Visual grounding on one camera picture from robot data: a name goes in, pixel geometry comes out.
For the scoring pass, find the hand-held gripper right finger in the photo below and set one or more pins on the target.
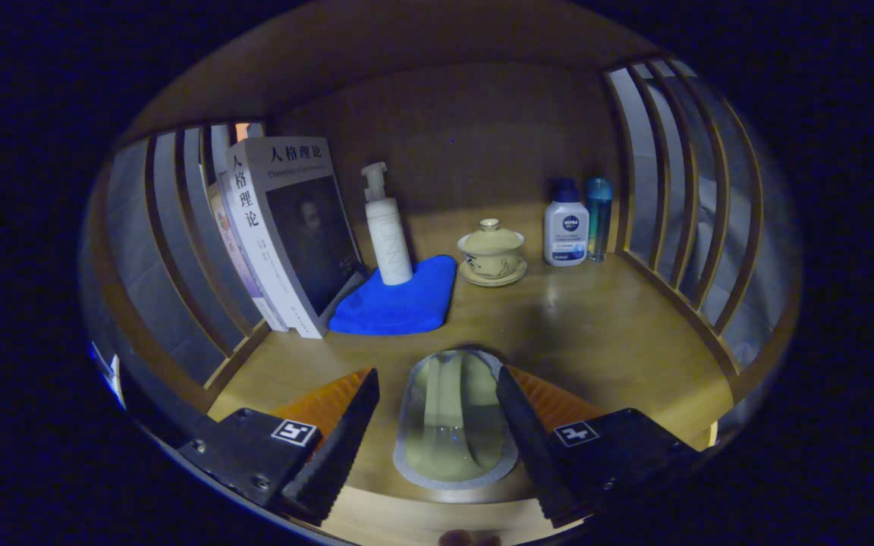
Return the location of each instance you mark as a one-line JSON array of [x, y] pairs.
[[536, 447]]

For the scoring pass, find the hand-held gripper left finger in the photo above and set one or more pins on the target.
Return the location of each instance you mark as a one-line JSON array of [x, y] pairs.
[[342, 447]]

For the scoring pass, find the pale green grey-based sponge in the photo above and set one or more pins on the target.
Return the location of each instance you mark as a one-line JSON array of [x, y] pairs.
[[452, 425]]

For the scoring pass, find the wooden countertop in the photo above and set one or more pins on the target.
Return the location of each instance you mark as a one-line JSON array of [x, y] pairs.
[[596, 334]]

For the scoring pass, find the wooden cabinet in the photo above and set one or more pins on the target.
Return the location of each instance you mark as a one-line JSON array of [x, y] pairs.
[[467, 129]]

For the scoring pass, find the blue cloth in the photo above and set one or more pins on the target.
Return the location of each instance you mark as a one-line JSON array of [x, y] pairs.
[[399, 307]]

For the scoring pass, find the thin white book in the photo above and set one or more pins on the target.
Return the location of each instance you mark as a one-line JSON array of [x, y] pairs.
[[256, 287]]

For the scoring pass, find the beige lidded teacup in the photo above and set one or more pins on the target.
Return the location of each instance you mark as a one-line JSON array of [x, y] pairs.
[[492, 254]]

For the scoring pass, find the white pump bottle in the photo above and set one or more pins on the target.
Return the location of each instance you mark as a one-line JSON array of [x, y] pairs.
[[390, 243]]

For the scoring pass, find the white lotion bottle blue cap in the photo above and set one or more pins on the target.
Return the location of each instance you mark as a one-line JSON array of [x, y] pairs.
[[565, 231]]

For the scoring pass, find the thick white book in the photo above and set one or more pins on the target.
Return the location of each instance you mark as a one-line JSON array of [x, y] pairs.
[[308, 227]]

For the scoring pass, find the teal bottle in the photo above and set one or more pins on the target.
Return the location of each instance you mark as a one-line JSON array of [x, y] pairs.
[[598, 220]]

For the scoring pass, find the purple book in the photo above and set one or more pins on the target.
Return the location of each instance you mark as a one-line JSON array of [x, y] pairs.
[[224, 227]]

